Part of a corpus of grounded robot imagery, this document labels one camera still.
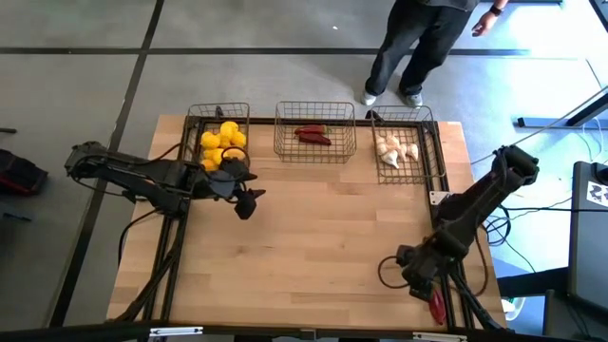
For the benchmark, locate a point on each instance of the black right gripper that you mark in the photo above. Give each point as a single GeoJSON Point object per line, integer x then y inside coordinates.
{"type": "Point", "coordinates": [425, 263]}

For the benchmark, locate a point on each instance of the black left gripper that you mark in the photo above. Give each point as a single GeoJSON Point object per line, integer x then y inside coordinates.
{"type": "Point", "coordinates": [223, 183]}

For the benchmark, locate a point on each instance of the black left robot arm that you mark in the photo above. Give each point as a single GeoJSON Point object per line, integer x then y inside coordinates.
{"type": "Point", "coordinates": [138, 176]}

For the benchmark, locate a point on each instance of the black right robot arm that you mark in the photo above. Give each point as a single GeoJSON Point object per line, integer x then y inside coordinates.
{"type": "Point", "coordinates": [480, 199]}

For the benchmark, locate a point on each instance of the black clamp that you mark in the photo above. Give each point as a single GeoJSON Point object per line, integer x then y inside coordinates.
{"type": "Point", "coordinates": [374, 115]}
{"type": "Point", "coordinates": [218, 112]}

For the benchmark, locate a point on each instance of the white round container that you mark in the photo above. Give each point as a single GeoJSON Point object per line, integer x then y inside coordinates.
{"type": "Point", "coordinates": [512, 306]}

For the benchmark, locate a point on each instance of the dark grey cart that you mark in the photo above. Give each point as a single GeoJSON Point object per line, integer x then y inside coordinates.
{"type": "Point", "coordinates": [589, 261]}

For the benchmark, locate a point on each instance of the fiducial marker sticker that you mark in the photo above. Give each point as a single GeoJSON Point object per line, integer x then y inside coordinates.
{"type": "Point", "coordinates": [597, 193]}

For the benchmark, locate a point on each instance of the black desk leg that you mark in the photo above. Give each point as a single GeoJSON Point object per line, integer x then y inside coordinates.
{"type": "Point", "coordinates": [541, 122]}

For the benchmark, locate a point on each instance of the person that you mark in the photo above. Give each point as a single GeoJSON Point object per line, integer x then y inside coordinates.
{"type": "Point", "coordinates": [418, 43]}

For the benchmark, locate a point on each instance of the black and red bag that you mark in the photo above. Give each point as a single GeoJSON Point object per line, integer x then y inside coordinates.
{"type": "Point", "coordinates": [19, 173]}

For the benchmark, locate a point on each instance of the person's hand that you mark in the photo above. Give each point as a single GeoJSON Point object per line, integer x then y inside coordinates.
{"type": "Point", "coordinates": [483, 24]}

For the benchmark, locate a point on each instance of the black wristwatch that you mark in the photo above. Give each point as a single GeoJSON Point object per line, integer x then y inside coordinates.
{"type": "Point", "coordinates": [496, 10]}

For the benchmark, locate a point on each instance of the silver bracket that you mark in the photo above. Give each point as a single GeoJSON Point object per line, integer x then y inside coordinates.
{"type": "Point", "coordinates": [439, 336]}
{"type": "Point", "coordinates": [176, 331]}

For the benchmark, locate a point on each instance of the black table frame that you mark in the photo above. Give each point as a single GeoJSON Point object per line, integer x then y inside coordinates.
{"type": "Point", "coordinates": [262, 121]}

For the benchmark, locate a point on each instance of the white bracket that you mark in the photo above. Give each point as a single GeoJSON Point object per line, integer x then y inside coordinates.
{"type": "Point", "coordinates": [438, 197]}

